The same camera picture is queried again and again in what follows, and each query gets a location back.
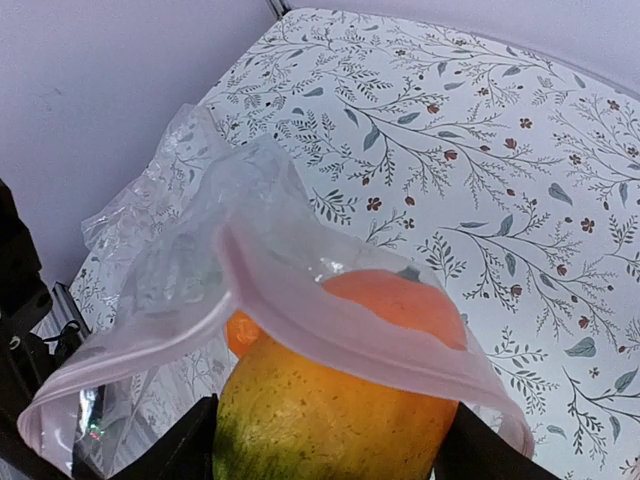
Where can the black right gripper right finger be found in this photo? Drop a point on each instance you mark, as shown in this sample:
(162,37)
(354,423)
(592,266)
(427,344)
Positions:
(472,451)

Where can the orange toy fruit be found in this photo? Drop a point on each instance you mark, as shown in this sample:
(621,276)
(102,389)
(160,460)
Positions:
(402,302)

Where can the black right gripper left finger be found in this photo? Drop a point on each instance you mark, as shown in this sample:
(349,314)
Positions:
(184,452)

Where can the green yellow toy mango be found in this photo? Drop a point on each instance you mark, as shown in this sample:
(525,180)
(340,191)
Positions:
(282,416)

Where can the floral patterned table mat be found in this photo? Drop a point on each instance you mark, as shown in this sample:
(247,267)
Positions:
(514,178)

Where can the clear zip top bag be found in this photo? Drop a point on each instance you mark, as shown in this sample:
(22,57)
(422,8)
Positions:
(208,230)

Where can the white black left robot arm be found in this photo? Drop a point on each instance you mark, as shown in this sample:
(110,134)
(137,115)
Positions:
(25,360)

